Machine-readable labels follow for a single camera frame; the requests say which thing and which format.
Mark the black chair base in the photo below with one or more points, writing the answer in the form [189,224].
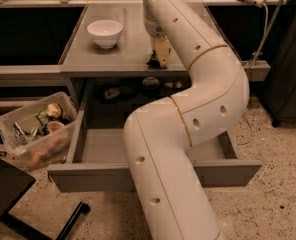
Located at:
[14,183]

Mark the dark object under cabinet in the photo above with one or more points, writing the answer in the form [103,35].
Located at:
[114,93]

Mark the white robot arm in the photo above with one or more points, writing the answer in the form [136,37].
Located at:
[158,134]

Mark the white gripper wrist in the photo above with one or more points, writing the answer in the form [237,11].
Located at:
[153,28]

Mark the black round object under cabinet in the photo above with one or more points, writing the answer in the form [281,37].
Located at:
[150,86]

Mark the clear plastic bin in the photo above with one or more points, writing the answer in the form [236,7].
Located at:
[39,130]

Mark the grey open top drawer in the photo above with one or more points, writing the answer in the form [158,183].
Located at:
[96,159]

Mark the white ceramic bowl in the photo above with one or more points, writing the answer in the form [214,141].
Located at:
[105,33]

